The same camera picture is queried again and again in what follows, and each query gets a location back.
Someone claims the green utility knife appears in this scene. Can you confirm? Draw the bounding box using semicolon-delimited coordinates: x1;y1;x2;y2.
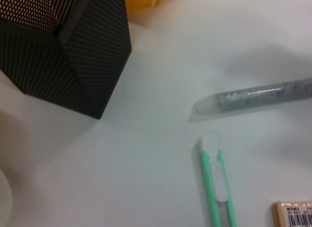
198;134;237;227

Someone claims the grey glitter pen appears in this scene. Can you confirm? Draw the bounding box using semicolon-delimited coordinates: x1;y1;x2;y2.
187;77;312;123

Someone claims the black mesh pen holder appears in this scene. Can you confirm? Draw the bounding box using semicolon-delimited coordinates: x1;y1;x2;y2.
0;0;133;120

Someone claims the beige barcode eraser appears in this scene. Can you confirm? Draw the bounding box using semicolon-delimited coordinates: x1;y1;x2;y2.
272;201;312;227

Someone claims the clear wavy glass fruit bowl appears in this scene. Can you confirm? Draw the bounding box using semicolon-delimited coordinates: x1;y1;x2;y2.
0;167;13;227

